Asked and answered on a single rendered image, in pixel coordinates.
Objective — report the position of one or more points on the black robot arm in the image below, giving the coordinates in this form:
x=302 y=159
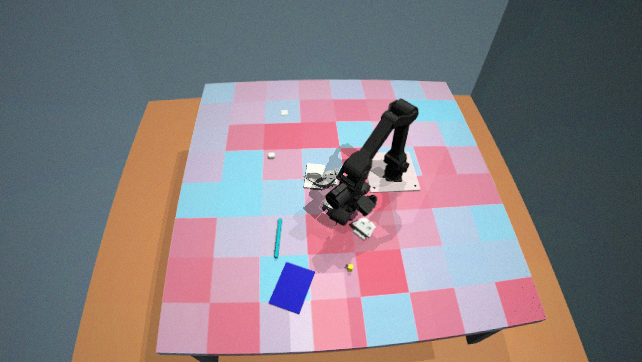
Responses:
x=400 y=115

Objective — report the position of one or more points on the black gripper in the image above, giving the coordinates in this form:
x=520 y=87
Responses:
x=343 y=214

